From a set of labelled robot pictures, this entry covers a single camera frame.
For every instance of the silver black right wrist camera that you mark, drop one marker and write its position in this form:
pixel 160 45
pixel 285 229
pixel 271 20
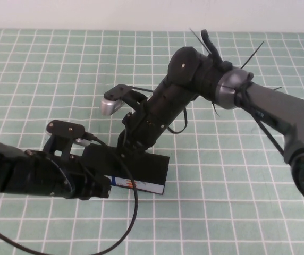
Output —
pixel 110 106

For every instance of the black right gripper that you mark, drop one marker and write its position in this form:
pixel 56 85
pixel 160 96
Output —
pixel 144 130

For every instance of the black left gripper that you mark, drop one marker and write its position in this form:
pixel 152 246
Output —
pixel 93 183

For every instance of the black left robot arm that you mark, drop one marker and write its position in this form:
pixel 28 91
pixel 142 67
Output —
pixel 21 172

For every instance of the black printed glasses case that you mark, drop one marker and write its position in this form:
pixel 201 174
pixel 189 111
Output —
pixel 152 170

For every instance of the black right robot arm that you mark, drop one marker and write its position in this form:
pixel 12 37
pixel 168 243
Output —
pixel 274 106

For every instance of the black zip tie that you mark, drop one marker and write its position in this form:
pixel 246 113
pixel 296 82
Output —
pixel 253 54
pixel 199 40

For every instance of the green white checked tablecloth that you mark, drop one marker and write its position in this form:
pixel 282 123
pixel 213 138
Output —
pixel 61 66

